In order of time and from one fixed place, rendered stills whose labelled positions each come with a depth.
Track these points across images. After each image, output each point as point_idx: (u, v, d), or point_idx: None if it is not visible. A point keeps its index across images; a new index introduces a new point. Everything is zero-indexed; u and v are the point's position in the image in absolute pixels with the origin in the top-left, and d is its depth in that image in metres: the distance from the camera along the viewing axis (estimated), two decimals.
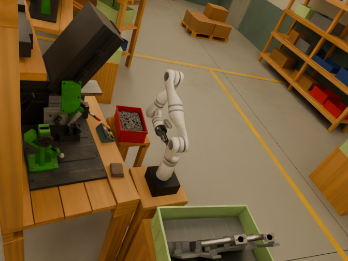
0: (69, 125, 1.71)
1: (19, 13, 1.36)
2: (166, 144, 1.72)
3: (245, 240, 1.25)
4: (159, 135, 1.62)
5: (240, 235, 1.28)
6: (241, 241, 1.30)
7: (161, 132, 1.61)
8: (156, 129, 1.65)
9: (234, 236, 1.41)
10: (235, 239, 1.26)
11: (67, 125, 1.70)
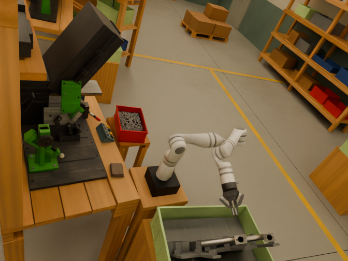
0: None
1: (19, 13, 1.36)
2: (226, 203, 1.34)
3: (245, 240, 1.25)
4: (237, 206, 1.32)
5: (240, 235, 1.28)
6: (241, 241, 1.30)
7: (238, 205, 1.34)
8: (243, 197, 1.32)
9: (234, 236, 1.41)
10: (235, 239, 1.26)
11: None
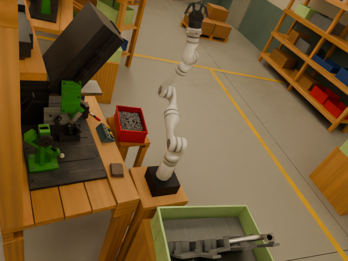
0: None
1: (19, 13, 1.36)
2: None
3: None
4: (203, 3, 1.42)
5: None
6: None
7: (204, 5, 1.40)
8: (208, 13, 1.44)
9: (187, 1, 1.30)
10: None
11: None
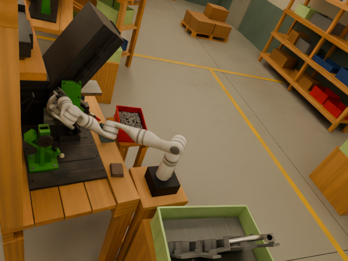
0: None
1: (19, 13, 1.36)
2: None
3: (59, 87, 1.59)
4: (57, 90, 1.55)
5: None
6: None
7: None
8: (55, 89, 1.50)
9: (49, 113, 1.60)
10: (65, 93, 1.61)
11: None
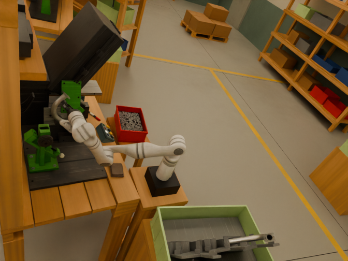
0: None
1: (19, 13, 1.36)
2: None
3: (63, 91, 1.61)
4: None
5: (64, 97, 1.61)
6: None
7: (60, 103, 1.42)
8: (65, 103, 1.38)
9: (54, 116, 1.63)
10: (69, 97, 1.63)
11: None
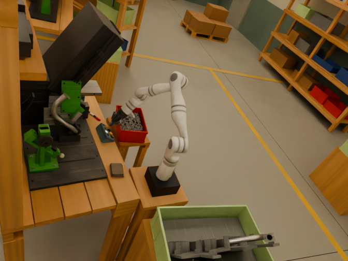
0: None
1: (19, 13, 1.36)
2: (112, 116, 1.92)
3: (63, 91, 1.61)
4: (112, 122, 1.91)
5: (64, 97, 1.61)
6: None
7: (115, 124, 1.91)
8: (117, 122, 1.87)
9: (54, 116, 1.63)
10: (69, 97, 1.63)
11: None
